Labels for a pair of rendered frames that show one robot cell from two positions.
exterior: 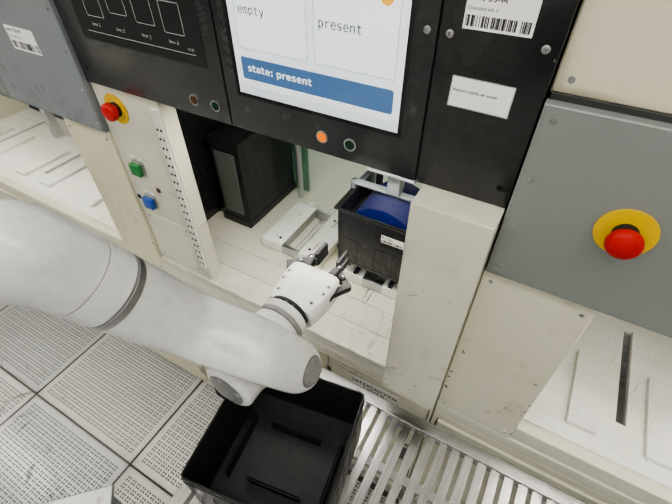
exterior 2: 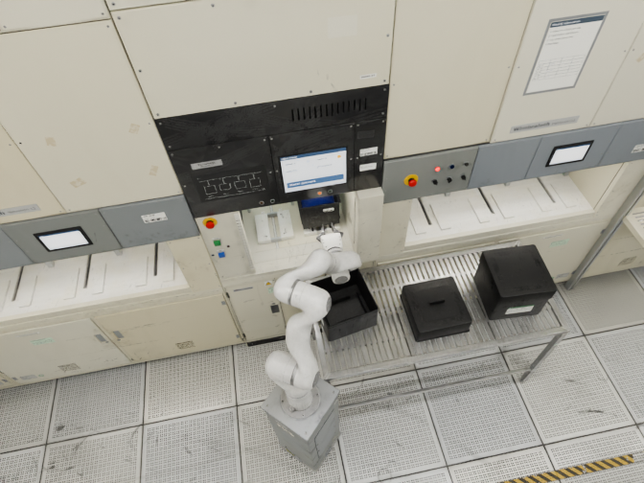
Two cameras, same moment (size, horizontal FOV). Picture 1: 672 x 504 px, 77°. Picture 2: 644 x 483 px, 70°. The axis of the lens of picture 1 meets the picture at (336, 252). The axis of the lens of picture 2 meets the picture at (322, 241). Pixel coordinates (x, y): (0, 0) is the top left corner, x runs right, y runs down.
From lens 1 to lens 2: 1.61 m
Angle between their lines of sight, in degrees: 26
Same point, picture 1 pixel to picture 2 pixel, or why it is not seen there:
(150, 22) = (243, 186)
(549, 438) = (415, 242)
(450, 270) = (374, 210)
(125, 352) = (171, 368)
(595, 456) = (429, 239)
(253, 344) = (351, 258)
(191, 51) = (263, 189)
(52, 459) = (193, 437)
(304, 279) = (331, 239)
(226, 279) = (261, 268)
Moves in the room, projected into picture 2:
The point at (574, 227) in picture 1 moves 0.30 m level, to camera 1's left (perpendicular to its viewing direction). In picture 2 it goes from (400, 183) to (353, 216)
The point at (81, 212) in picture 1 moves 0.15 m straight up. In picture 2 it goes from (144, 290) to (134, 276)
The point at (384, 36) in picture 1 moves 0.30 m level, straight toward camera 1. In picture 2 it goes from (338, 163) to (382, 205)
